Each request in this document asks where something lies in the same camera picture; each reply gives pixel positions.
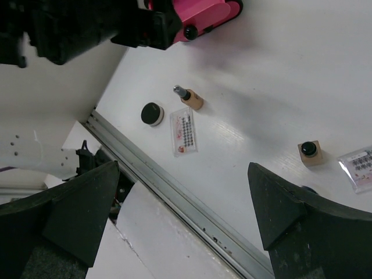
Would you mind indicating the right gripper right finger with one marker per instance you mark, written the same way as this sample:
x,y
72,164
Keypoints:
x,y
307,235

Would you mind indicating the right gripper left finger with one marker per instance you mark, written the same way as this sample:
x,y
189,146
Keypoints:
x,y
52,234

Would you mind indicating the clear eyelash case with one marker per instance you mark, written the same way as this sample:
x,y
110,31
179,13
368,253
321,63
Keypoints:
x,y
357,166
183,132

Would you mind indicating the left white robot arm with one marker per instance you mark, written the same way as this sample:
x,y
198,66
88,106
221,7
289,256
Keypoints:
x,y
61,31

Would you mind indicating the blue round cream jar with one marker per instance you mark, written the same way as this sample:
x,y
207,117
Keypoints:
x,y
309,189

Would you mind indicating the foundation bottle with black cap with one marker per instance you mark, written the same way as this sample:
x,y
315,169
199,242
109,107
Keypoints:
x,y
310,153

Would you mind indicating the white taped cover plate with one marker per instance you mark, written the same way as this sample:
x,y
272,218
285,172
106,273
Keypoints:
x,y
149,241

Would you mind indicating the black round compact jar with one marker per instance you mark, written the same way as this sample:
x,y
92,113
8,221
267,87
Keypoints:
x,y
152,114

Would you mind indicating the foundation bottle with silver pump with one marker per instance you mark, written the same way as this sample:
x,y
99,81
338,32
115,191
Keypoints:
x,y
189,97

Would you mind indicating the black drawer organizer box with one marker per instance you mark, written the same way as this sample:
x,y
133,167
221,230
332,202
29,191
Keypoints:
x,y
236,7

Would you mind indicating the aluminium front rail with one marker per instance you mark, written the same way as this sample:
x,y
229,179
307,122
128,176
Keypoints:
x,y
231,247

